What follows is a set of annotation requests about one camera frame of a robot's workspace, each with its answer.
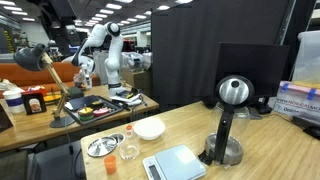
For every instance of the translucent plastic container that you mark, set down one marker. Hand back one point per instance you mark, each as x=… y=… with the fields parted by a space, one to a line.
x=308 y=56

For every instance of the black plastic tray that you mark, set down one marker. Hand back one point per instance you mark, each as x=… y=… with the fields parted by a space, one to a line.
x=83 y=101

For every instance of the stacked colourful toy rings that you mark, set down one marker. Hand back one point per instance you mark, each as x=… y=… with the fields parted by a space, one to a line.
x=85 y=114

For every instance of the clear storage box blue tape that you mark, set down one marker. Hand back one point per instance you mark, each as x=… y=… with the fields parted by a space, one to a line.
x=296 y=100

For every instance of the white cup blue band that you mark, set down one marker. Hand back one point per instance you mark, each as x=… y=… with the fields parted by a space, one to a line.
x=14 y=101

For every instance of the clear glass cup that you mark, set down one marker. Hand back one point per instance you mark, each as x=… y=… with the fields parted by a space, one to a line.
x=129 y=150

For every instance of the orange sofa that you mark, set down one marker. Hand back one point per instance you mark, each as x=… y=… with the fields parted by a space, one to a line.
x=30 y=75

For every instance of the black curtain partition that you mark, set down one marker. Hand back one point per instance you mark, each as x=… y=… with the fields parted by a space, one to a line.
x=186 y=50

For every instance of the black computer monitor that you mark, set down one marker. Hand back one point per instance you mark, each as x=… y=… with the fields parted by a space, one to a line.
x=253 y=66

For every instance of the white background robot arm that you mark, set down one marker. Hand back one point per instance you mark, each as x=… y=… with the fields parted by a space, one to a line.
x=113 y=60

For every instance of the small white bottle orange cap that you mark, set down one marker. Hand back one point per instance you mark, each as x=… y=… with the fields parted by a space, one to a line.
x=129 y=128

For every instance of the white ceramic bowl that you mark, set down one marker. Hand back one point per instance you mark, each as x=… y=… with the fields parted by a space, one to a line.
x=149 y=128

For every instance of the black keyboard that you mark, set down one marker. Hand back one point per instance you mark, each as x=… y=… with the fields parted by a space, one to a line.
x=308 y=125

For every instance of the black photo frame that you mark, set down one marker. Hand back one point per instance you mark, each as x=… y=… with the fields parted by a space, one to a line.
x=34 y=104

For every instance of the grey wooden desk lamp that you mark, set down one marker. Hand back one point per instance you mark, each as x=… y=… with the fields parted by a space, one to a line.
x=30 y=58

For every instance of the cardboard box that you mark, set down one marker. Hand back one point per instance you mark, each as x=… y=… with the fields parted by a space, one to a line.
x=136 y=79

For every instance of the white digital kitchen scale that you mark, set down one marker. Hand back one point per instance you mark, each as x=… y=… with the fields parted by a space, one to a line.
x=175 y=163

